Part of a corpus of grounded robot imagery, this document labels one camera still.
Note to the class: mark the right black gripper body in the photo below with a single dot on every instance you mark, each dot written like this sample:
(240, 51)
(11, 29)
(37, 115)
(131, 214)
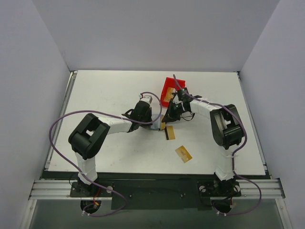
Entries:
(172, 112)

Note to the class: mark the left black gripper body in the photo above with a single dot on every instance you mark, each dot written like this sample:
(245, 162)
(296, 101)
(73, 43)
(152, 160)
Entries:
(147, 117)

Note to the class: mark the gold card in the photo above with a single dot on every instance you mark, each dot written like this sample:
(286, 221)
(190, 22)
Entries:
(183, 154)
(161, 123)
(169, 133)

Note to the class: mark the grey card holder wallet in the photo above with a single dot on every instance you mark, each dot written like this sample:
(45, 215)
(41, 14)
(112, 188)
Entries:
(155, 125)

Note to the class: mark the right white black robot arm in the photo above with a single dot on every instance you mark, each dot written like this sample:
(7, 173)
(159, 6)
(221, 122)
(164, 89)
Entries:
(225, 121)

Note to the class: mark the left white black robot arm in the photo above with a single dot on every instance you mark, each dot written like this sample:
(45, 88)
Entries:
(87, 138)

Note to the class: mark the gold cards in bin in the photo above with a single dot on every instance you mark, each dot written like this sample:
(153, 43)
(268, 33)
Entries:
(169, 94)

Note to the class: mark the red plastic bin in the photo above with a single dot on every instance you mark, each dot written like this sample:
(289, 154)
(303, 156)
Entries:
(169, 82)

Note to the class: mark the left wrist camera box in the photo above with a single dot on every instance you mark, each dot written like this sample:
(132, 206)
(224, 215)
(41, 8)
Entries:
(146, 98)

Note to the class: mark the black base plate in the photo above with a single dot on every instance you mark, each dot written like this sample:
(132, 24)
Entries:
(156, 192)

